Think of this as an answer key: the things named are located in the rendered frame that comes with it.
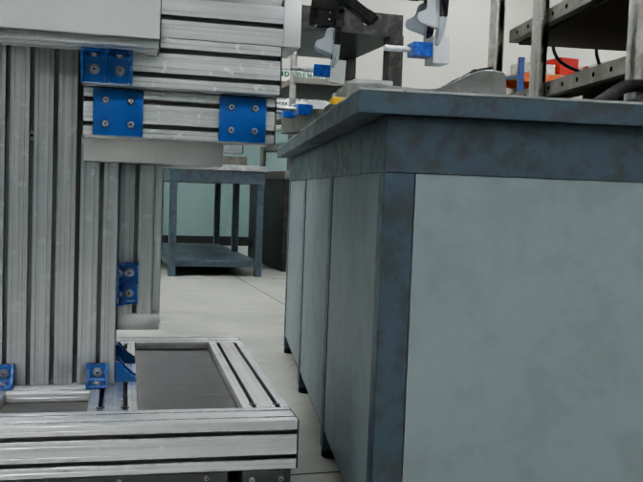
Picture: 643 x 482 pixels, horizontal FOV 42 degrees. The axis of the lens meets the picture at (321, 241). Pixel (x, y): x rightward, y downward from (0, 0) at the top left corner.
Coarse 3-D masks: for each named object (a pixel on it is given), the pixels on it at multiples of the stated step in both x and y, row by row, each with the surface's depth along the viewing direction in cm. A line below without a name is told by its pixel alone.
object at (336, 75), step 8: (320, 64) 199; (336, 64) 199; (344, 64) 199; (312, 72) 201; (320, 72) 200; (328, 72) 200; (336, 72) 199; (344, 72) 199; (328, 80) 204; (336, 80) 200
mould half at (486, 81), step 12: (480, 72) 194; (492, 72) 194; (504, 72) 194; (348, 84) 190; (360, 84) 191; (372, 84) 191; (384, 84) 191; (456, 84) 193; (468, 84) 194; (480, 84) 194; (492, 84) 194; (504, 84) 195
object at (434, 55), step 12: (432, 36) 167; (444, 36) 167; (384, 48) 168; (396, 48) 167; (408, 48) 168; (420, 48) 167; (432, 48) 167; (444, 48) 168; (432, 60) 167; (444, 60) 168
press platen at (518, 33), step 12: (564, 0) 272; (576, 0) 262; (588, 0) 253; (600, 0) 250; (552, 12) 282; (564, 12) 271; (576, 12) 268; (528, 24) 303; (552, 24) 286; (516, 36) 316; (528, 36) 310
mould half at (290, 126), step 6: (318, 108) 219; (312, 114) 222; (318, 114) 219; (282, 120) 242; (288, 120) 237; (294, 120) 233; (300, 120) 229; (306, 120) 225; (312, 120) 222; (282, 126) 241; (288, 126) 237; (294, 126) 233; (300, 126) 229; (282, 132) 241; (288, 132) 237; (294, 132) 234
